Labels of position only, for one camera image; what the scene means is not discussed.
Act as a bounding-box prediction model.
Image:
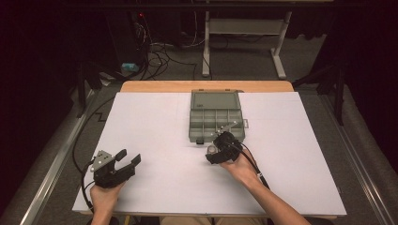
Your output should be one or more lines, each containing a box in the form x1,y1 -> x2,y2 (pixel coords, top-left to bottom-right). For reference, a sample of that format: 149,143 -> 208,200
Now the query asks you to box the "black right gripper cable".
232,141 -> 271,190

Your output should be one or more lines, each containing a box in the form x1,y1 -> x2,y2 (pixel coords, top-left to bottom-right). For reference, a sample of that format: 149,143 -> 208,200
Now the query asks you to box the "grey transparent compartment box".
188,89 -> 250,146

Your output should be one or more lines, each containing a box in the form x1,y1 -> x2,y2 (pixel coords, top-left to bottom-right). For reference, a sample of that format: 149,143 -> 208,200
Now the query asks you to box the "person's right hand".
219,148 -> 261,189

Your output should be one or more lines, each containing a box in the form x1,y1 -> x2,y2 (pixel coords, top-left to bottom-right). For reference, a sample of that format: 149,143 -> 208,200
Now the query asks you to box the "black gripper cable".
70,96 -> 117,214
232,141 -> 271,190

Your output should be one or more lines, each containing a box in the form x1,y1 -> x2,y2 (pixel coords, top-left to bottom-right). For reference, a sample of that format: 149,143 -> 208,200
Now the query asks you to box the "person's left hand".
89,182 -> 126,216

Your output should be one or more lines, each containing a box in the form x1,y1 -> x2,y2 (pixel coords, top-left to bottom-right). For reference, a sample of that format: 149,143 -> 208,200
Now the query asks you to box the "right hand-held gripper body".
212,121 -> 244,164

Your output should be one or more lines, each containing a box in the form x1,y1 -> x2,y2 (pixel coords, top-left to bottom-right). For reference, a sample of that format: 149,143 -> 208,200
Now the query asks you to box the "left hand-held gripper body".
89,149 -> 137,189

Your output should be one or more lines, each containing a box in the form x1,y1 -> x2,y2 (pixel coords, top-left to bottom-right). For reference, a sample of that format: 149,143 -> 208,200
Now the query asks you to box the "black stand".
293,60 -> 346,127
75,60 -> 106,119

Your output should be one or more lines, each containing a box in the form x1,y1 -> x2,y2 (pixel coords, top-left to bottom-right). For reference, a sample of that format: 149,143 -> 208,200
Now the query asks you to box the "white board sheet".
72,91 -> 347,218

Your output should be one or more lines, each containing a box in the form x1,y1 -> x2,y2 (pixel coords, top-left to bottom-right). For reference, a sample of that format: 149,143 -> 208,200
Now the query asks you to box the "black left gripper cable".
70,96 -> 117,214

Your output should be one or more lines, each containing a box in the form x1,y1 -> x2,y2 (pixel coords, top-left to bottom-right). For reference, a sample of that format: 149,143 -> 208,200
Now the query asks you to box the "white metal desk frame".
201,0 -> 294,80

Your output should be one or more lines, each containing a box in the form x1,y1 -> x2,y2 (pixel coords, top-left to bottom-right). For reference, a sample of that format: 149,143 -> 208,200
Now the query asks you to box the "aluminium floor rail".
318,93 -> 397,225
18,89 -> 97,225

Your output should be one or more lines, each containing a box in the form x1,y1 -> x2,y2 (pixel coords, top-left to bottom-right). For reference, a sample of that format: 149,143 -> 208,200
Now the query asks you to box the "tangle of floor cables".
134,10 -> 205,81

